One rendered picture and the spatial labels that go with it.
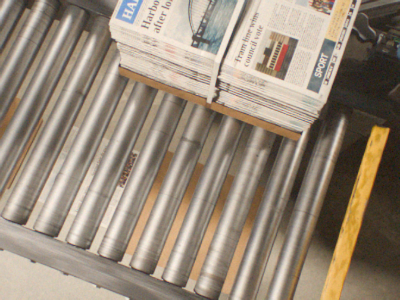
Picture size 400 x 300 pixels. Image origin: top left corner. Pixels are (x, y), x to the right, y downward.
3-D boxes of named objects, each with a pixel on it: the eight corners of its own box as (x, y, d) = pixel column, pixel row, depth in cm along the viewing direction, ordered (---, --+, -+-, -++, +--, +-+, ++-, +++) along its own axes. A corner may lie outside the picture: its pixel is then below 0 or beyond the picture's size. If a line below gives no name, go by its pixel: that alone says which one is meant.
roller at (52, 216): (149, 38, 117) (149, 27, 112) (56, 244, 105) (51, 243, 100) (128, 30, 117) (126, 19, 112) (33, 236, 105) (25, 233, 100)
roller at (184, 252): (268, 78, 113) (257, 66, 110) (187, 296, 101) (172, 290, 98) (249, 77, 116) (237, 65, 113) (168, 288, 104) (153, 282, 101)
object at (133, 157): (149, 155, 187) (149, 154, 186) (116, 232, 180) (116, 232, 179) (50, 117, 189) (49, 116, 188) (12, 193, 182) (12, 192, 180)
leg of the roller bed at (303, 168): (301, 174, 188) (372, 115, 122) (296, 190, 186) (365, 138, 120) (286, 168, 188) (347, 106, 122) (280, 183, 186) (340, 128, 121)
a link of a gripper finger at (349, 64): (324, 52, 107) (370, 47, 108) (316, 63, 113) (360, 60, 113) (326, 66, 106) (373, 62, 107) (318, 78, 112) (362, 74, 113)
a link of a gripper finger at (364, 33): (352, -6, 110) (385, 25, 109) (343, 9, 116) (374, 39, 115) (341, 4, 110) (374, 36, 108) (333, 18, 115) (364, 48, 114)
